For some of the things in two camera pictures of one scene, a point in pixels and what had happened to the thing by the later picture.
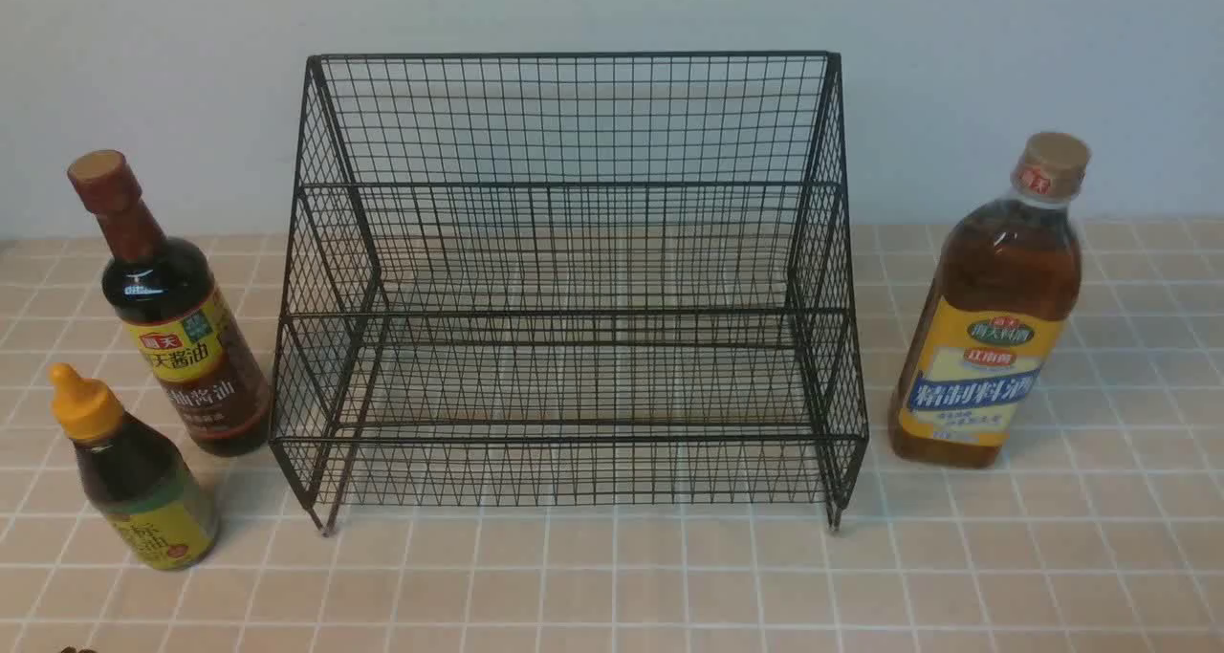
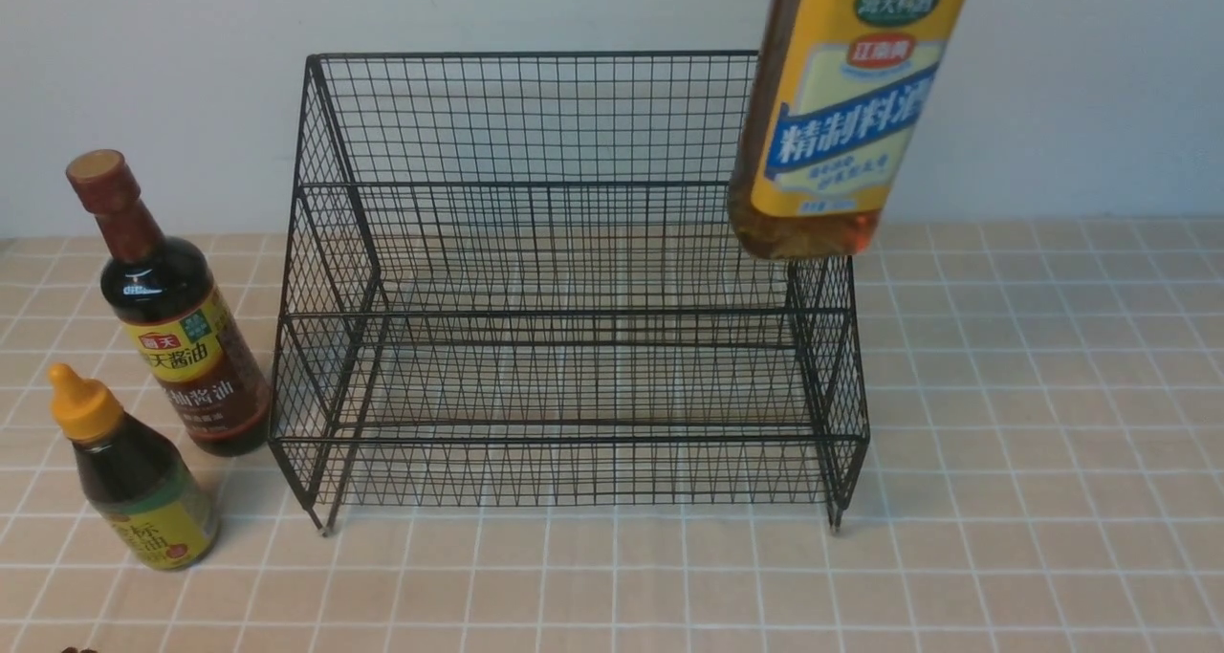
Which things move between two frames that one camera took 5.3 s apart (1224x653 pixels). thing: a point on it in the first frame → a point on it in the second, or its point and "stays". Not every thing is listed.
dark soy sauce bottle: x=166 y=295 stays
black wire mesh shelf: x=573 y=280 stays
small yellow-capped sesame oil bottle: x=153 y=511 stays
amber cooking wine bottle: x=994 y=315 → x=845 y=60
